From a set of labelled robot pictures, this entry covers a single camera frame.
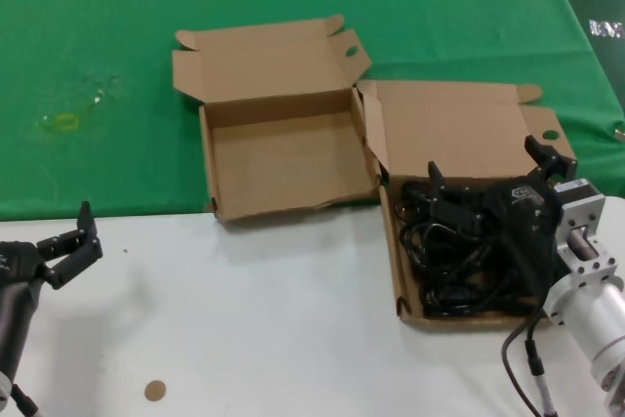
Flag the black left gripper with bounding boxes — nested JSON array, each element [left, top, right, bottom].
[[0, 200, 105, 290]]

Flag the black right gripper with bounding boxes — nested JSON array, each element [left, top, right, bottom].
[[427, 135, 579, 300]]

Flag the open cardboard box, smooth lid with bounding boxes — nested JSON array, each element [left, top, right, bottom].
[[356, 78, 578, 333]]

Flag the open cardboard box, creased floor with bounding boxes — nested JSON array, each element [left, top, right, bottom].
[[171, 15, 383, 224]]

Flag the yellow tape square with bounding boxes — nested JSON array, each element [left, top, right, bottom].
[[51, 113, 83, 133]]

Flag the brown cardboard disc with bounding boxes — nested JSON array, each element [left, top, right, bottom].
[[144, 380, 168, 403]]

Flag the crumpled silver foil piece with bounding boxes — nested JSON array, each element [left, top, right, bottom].
[[588, 20, 625, 39]]

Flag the green table cloth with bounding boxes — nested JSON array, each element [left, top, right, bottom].
[[0, 0, 625, 222]]

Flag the tangled black power cords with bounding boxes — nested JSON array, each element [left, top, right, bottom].
[[397, 177, 553, 319]]

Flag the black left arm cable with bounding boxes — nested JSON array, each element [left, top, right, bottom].
[[9, 381, 42, 417]]

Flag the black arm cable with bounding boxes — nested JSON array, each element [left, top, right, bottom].
[[501, 284, 559, 417], [9, 381, 42, 417]]

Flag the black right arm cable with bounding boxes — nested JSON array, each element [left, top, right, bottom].
[[501, 284, 559, 417]]

